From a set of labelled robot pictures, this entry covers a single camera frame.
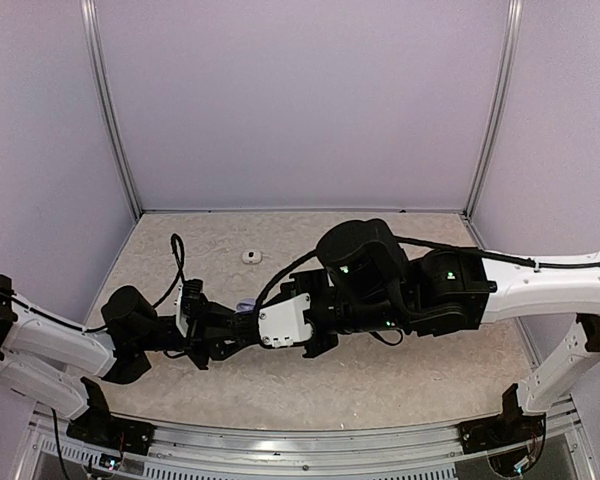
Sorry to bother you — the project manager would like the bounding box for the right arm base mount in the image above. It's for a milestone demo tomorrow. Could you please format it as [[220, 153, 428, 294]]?
[[457, 383, 546, 454]]

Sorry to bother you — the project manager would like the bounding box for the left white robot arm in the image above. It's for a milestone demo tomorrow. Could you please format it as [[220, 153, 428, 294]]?
[[0, 275, 259, 445]]

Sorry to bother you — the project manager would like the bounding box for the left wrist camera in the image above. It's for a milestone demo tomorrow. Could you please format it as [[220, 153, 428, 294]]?
[[175, 278, 203, 338]]

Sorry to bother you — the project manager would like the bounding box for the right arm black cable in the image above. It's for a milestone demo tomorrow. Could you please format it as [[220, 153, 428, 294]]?
[[252, 234, 600, 316]]

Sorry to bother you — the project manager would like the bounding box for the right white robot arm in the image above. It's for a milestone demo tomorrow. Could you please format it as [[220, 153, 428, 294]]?
[[270, 219, 600, 444]]

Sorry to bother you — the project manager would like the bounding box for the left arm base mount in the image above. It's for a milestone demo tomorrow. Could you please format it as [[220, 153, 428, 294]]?
[[66, 377, 155, 456]]

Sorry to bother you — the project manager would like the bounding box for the purple round earbud case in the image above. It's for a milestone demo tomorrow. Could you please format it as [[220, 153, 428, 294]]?
[[236, 298, 256, 313]]

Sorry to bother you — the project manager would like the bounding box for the right aluminium frame post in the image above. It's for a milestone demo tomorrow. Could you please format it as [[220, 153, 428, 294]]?
[[463, 0, 523, 223]]

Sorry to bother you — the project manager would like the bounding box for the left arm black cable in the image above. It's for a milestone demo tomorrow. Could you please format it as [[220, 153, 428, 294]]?
[[152, 233, 187, 309]]

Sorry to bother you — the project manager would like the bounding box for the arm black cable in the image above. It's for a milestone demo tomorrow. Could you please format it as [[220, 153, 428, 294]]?
[[252, 234, 600, 316], [152, 233, 187, 309]]

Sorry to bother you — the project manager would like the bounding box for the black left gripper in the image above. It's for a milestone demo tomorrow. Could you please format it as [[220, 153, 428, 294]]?
[[135, 294, 247, 370]]

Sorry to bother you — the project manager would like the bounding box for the white earbud charging case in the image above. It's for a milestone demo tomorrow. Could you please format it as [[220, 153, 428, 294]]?
[[241, 250, 263, 265]]

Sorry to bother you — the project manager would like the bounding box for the aluminium frame post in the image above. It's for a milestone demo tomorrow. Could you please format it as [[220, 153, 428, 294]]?
[[463, 0, 523, 223], [79, 0, 144, 223]]

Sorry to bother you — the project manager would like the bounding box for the left aluminium frame post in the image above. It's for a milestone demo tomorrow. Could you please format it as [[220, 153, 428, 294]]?
[[79, 0, 144, 223]]

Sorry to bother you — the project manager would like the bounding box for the front aluminium rail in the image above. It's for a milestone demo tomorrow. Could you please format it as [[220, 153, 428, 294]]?
[[14, 392, 594, 480]]

